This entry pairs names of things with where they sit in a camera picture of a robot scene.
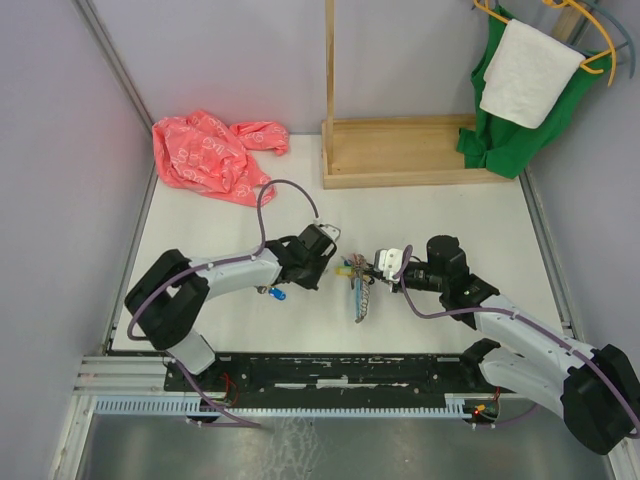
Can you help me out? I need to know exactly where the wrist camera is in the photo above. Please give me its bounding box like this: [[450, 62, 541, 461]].
[[373, 248, 411, 283], [314, 222, 341, 245]]

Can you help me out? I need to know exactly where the green shirt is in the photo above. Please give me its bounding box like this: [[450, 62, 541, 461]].
[[457, 5, 612, 179]]

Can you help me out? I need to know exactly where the grey-blue hanger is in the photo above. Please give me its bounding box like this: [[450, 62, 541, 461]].
[[542, 0, 636, 79]]

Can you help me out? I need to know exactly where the grey cable duct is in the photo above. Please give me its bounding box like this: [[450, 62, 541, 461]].
[[93, 394, 476, 416]]

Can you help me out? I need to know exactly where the yellow hanger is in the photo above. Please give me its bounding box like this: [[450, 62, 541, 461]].
[[473, 0, 619, 87]]

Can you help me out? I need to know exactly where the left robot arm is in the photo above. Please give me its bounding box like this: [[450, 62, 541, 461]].
[[124, 224, 340, 390]]

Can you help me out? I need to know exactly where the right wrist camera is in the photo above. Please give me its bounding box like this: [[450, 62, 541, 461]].
[[373, 248, 411, 283]]

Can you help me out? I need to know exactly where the yellow tag key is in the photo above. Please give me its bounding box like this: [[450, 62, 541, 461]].
[[334, 266, 353, 277]]

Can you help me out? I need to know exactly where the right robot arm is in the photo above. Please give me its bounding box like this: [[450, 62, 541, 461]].
[[367, 235, 639, 455]]

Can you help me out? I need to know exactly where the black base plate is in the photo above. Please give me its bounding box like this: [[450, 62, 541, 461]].
[[195, 352, 496, 410]]

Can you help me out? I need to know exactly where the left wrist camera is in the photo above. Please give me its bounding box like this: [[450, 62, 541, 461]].
[[314, 222, 341, 245]]

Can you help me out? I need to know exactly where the pink patterned cloth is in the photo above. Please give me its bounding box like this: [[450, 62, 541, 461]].
[[152, 110, 289, 207]]

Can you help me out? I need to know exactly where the white towel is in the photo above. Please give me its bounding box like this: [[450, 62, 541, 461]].
[[480, 19, 586, 129]]

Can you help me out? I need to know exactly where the silver key holder blue handle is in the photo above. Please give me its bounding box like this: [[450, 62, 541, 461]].
[[350, 254, 375, 324]]

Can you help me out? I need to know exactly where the wooden rack frame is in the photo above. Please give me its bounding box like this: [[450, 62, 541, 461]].
[[322, 1, 506, 190]]

